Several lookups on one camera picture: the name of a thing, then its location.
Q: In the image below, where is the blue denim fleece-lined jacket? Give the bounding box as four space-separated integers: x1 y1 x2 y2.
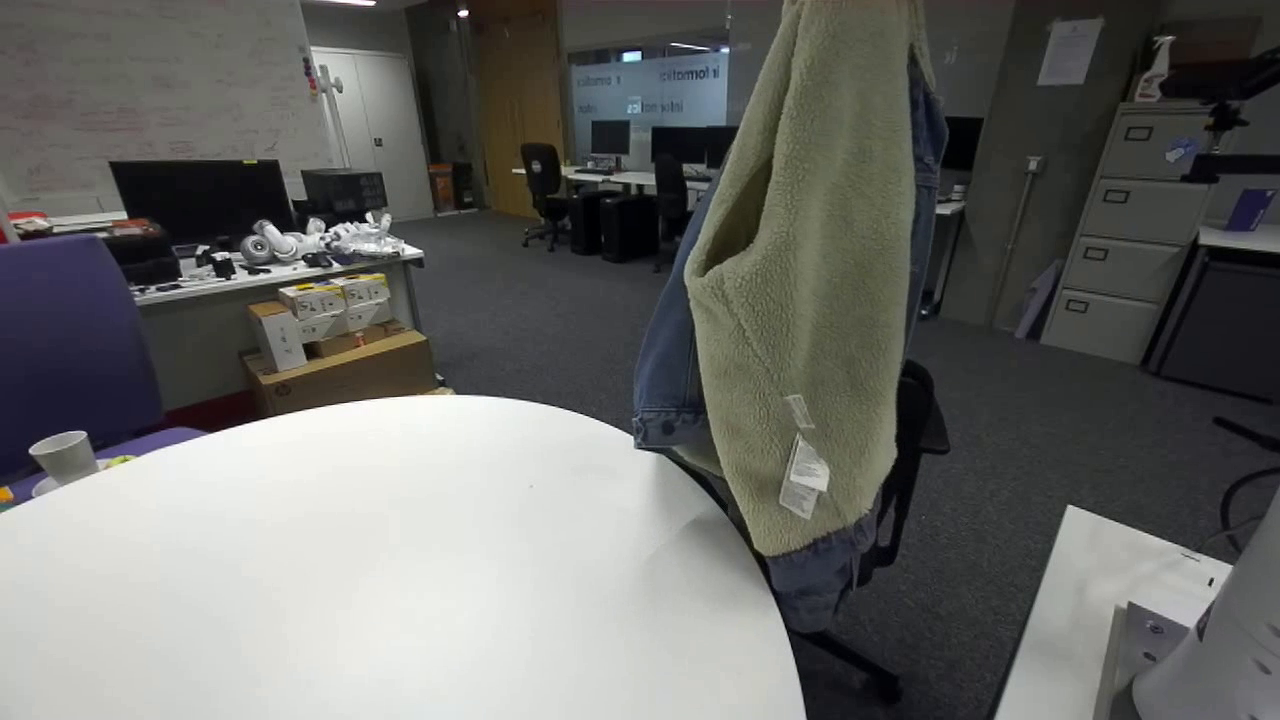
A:
627 0 957 641

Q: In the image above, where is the black swivel desk chair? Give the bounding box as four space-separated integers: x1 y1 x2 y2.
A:
514 139 581 257
647 155 699 278

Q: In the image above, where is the black office chair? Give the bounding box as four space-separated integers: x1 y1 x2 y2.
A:
664 358 958 712

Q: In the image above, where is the long white office desk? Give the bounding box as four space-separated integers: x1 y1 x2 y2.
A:
555 155 969 307

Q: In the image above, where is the black flat monitor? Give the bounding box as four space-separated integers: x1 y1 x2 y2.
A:
647 123 741 175
940 111 987 175
587 115 635 161

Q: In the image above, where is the brown wooden door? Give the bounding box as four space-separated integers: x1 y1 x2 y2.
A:
470 0 569 219

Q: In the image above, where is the large brown cardboard box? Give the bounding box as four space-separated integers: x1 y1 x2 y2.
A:
239 328 441 422

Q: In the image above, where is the white yellow carton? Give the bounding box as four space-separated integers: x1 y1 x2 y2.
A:
276 270 401 338

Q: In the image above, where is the black boxy monitor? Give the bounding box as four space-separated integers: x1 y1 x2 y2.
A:
296 164 393 223

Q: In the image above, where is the white crumpled packaging pile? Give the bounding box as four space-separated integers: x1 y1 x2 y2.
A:
234 211 407 270

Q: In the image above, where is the white door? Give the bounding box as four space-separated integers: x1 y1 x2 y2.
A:
308 46 437 223

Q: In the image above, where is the tan small carton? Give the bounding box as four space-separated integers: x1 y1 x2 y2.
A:
244 292 315 378

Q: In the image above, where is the grey cluttered desk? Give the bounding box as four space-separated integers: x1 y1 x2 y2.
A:
128 239 432 399

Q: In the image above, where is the beige filing cabinet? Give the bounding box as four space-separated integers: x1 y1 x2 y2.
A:
1036 95 1218 368

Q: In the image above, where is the black box on desk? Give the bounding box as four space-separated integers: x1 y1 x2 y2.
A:
101 215 184 290

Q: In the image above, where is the purple partition panel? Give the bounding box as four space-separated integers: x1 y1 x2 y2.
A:
0 231 169 479

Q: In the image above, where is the dark low cabinet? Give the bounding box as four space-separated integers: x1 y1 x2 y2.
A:
1145 230 1280 406

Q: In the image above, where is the white spray bottle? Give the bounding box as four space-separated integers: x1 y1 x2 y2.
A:
1128 31 1181 107

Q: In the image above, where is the white paper cup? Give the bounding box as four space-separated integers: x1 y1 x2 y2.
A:
23 430 101 488

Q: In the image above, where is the purple blue folder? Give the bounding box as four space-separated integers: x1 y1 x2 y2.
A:
1218 183 1275 238

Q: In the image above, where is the white paper wall notice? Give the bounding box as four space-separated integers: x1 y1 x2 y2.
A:
1036 11 1107 94

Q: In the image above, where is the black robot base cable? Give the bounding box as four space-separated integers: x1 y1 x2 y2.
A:
1209 412 1280 544

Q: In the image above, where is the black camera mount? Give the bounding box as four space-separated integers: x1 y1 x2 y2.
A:
1171 52 1280 188

